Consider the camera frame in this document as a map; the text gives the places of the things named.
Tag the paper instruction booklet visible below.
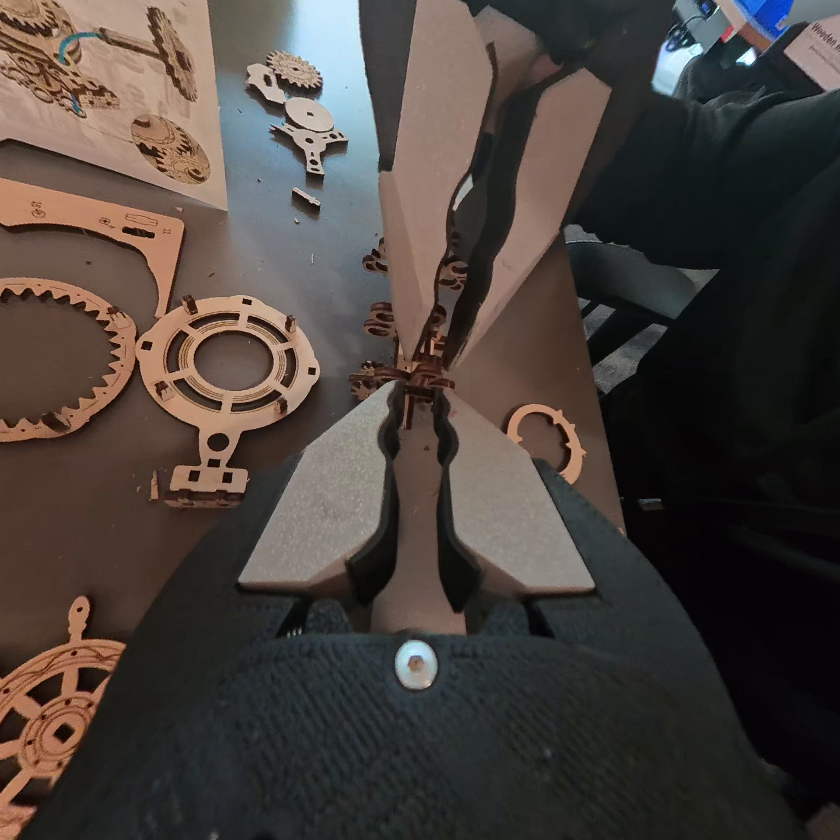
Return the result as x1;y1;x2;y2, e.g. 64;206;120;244
0;0;229;212

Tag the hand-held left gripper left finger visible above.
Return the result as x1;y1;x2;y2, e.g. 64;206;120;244
237;382;403;606

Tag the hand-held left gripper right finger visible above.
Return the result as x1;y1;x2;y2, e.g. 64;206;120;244
432;394;598;613

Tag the blue plastic bin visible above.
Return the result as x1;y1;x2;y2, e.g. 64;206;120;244
738;0;811;51

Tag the notched wooden ring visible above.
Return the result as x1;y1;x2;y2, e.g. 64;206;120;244
503;403;587;487

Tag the grey office chair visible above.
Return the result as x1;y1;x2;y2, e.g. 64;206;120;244
564;225;698;395

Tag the wooden internal gear ring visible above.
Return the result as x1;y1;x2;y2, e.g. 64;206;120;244
0;277;139;442

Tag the black framed tag placard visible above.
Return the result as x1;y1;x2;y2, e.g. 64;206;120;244
784;20;840;89

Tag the small wooden gear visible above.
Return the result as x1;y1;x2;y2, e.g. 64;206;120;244
266;50;326;93

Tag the wooden disc with arms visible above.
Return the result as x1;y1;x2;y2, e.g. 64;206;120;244
269;96;349;177

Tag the person's right forearm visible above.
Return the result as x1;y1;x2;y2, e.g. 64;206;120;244
571;39;840;271

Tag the wooden offcut sheet curved cutout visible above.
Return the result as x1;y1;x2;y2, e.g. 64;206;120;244
0;177;186;320

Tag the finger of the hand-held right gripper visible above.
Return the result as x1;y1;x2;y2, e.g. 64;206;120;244
445;66;614;367
378;0;500;361

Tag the wooden ship wheel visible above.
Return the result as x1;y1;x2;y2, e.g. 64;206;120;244
0;595;127;818

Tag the round slotted wooden frame plate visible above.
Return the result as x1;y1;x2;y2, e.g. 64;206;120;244
135;295;322;510

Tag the wooden ring cluster shaft assembly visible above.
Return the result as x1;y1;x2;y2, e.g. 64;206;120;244
348;236;469;431

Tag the small lobed wooden plate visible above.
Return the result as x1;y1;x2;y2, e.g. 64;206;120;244
245;63;288;106

